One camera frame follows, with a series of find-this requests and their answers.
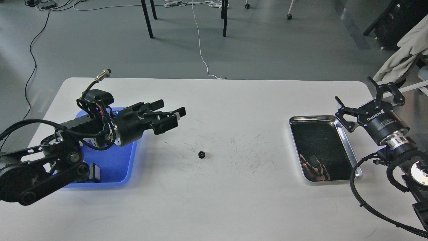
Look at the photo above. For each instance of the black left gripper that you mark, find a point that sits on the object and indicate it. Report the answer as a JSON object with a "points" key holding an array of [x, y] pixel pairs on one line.
{"points": [[130, 123]]}

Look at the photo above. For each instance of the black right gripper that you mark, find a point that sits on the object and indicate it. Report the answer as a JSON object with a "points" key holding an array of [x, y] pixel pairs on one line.
{"points": [[383, 122]]}

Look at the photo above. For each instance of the small black gear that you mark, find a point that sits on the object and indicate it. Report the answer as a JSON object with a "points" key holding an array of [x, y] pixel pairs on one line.
{"points": [[201, 154]]}

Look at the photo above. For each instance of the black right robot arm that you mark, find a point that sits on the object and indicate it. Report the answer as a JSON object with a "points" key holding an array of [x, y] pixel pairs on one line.
{"points": [[406, 165]]}

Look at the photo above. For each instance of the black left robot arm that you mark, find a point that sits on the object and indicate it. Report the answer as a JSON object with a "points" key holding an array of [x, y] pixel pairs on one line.
{"points": [[30, 174]]}

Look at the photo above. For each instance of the blue plastic tray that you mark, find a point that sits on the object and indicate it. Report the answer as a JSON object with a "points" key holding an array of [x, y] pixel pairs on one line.
{"points": [[115, 165]]}

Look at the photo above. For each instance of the shiny metal tray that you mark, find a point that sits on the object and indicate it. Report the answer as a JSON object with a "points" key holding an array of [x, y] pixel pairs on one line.
{"points": [[324, 151]]}

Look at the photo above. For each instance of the beige cloth on chair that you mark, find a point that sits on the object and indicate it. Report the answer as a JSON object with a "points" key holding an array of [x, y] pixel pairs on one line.
{"points": [[411, 45]]}

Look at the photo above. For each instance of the black table leg left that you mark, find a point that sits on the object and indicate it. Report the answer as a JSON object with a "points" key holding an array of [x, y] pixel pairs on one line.
{"points": [[146, 16]]}

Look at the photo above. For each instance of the black table leg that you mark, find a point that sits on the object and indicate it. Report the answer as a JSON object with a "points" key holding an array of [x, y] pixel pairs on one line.
{"points": [[146, 16], [224, 15]]}

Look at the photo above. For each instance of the black cabinet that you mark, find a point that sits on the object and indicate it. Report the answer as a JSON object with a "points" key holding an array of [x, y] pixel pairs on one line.
{"points": [[396, 20]]}

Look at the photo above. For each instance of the black table leg right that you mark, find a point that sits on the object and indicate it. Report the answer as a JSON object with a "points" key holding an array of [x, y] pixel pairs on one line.
{"points": [[224, 15]]}

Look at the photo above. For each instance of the power strip on floor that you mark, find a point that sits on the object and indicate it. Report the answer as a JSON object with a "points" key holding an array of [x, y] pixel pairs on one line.
{"points": [[41, 4]]}

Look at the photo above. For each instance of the white chair frame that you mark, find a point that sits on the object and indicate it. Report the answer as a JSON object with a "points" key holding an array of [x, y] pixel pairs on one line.
{"points": [[421, 86]]}

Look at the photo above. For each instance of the black switch block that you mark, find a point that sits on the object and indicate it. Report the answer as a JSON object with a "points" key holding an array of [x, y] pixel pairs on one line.
{"points": [[94, 174]]}

